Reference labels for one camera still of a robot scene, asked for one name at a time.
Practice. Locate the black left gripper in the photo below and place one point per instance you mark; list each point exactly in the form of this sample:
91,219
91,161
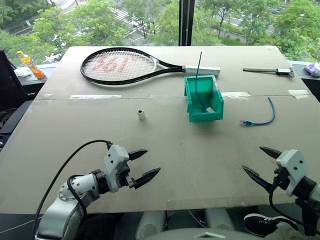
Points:
124,176

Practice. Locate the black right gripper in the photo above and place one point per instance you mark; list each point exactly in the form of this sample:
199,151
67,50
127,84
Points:
282,178

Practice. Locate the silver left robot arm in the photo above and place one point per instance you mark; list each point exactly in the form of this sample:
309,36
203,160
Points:
65,212

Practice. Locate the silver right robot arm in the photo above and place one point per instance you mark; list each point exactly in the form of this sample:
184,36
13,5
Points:
308,190

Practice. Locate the small white adapter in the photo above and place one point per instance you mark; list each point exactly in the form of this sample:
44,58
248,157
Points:
141,115

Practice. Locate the black sneaker with white stripes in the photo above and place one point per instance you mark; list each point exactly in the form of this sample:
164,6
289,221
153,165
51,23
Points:
265,222

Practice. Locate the grey trouser leg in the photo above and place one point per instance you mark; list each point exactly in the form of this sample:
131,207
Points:
287,233

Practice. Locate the silver robot body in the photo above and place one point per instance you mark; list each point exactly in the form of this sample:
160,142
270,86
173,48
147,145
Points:
175,232

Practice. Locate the green plastic storage bin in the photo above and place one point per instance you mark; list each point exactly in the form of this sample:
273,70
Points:
203,116

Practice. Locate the long clear tape strip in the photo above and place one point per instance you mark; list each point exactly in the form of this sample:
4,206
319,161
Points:
95,96

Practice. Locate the dark side shelf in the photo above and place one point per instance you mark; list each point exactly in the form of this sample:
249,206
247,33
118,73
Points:
311,85

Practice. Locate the purple white plastic bag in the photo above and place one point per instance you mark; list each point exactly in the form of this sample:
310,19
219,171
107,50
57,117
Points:
313,69

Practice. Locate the black white tennis racket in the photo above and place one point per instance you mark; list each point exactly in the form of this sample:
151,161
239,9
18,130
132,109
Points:
202,70

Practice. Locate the dark window ledge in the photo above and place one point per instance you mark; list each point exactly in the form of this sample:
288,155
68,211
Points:
37,81

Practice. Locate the orange drink bottle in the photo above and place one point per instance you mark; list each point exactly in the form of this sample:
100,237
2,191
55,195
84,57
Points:
33,67

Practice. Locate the crumpled white tissue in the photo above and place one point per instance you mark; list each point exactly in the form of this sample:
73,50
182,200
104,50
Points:
23,72

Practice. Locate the black chair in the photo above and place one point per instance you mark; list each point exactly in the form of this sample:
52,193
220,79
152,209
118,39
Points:
11,87

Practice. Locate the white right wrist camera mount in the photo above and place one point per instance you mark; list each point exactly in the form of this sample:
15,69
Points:
292,162

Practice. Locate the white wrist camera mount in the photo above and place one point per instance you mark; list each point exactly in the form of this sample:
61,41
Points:
115,155
292,162

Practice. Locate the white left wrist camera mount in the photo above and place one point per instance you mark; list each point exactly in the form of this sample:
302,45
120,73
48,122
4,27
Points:
115,155

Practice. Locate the black window frame post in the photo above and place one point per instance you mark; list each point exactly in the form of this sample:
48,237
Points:
187,22

